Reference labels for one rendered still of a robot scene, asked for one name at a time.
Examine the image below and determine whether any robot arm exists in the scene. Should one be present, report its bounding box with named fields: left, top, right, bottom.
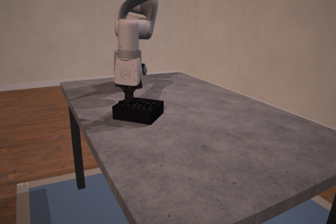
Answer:
left=114, top=0, right=158, bottom=58

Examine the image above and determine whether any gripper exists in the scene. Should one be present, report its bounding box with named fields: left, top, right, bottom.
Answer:
left=114, top=57, right=143, bottom=103

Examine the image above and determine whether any black lighting desk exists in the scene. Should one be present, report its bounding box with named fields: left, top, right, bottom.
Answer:
left=112, top=97, right=164, bottom=125

